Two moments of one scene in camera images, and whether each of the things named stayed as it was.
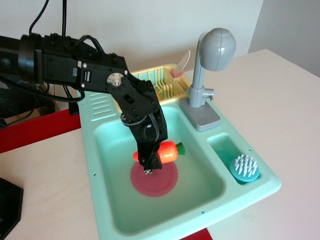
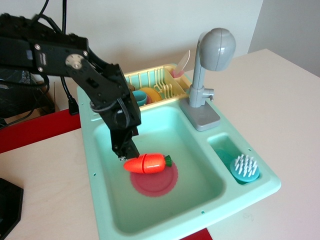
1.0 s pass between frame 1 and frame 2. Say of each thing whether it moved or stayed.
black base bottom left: stayed
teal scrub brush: stayed
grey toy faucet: stayed
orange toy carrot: moved
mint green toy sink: stayed
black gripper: moved
